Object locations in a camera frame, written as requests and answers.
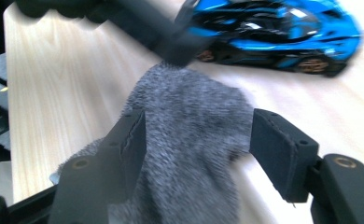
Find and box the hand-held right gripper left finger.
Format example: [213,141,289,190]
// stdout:
[96,109,147,205]

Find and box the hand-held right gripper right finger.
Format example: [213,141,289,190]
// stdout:
[248,107,320,203]

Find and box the grey fuzzy cloth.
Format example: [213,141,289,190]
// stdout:
[49,61,256,224]

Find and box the blue and black toy car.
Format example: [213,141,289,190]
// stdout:
[183,0,364,78]

